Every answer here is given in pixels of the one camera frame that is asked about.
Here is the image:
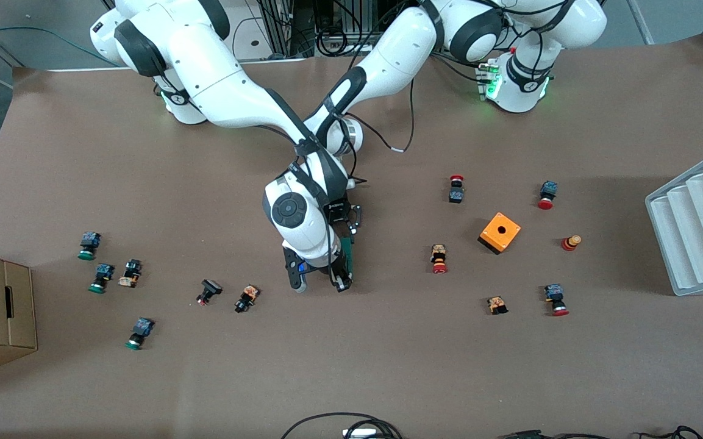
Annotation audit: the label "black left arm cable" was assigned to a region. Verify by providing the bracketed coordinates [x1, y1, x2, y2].
[336, 61, 416, 150]

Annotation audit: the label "black square pushbutton red contacts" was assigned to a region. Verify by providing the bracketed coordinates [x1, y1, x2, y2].
[195, 278, 224, 307]

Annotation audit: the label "green floor cable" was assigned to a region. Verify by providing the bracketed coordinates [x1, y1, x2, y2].
[0, 26, 103, 68]

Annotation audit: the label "black cable with connector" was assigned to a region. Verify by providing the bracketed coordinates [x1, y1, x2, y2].
[498, 426, 703, 439]

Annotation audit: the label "black equipment rack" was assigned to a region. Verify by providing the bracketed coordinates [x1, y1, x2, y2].
[257, 0, 413, 59]

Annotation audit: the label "black looped cable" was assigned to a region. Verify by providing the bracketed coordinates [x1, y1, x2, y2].
[281, 413, 404, 439]

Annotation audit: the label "grey frame post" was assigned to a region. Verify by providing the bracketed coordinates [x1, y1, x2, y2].
[624, 0, 655, 45]

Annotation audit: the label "green load switch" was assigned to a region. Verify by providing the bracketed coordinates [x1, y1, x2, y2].
[340, 235, 356, 284]

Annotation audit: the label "orange button enclosure box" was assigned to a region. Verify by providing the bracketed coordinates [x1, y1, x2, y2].
[477, 211, 523, 256]

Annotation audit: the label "white ridged tray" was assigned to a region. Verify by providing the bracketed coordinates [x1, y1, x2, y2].
[644, 145, 703, 297]

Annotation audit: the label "red mushroom pushbutton blue block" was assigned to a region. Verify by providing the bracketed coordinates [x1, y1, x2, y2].
[543, 283, 571, 318]
[537, 180, 559, 211]

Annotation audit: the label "black switch orange contact block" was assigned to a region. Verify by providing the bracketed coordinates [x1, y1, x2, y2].
[117, 259, 144, 289]
[234, 284, 262, 315]

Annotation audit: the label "red emergency stop orange block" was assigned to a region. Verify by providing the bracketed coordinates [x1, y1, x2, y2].
[429, 243, 449, 276]

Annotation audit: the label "green mushroom pushbutton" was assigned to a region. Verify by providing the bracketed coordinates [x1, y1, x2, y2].
[124, 316, 156, 351]
[87, 263, 116, 294]
[77, 231, 103, 262]

